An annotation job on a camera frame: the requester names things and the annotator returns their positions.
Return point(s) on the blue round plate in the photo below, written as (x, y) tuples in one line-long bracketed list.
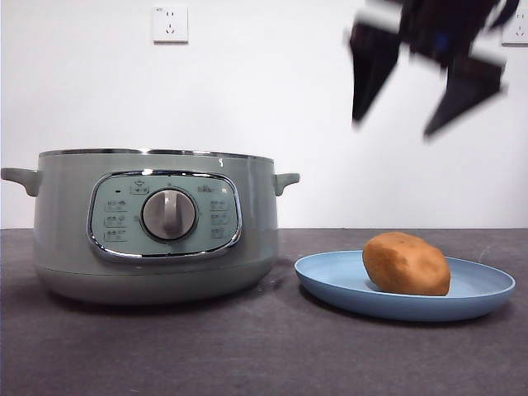
[(330, 276)]

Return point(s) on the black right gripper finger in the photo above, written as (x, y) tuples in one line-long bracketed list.
[(470, 86), (371, 66)]

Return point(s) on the brown potato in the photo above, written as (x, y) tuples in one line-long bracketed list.
[(406, 264)]

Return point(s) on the pale green electric steamer pot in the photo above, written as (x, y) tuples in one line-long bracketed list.
[(62, 227)]

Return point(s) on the white wall socket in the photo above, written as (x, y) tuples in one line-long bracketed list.
[(520, 36), (170, 24)]

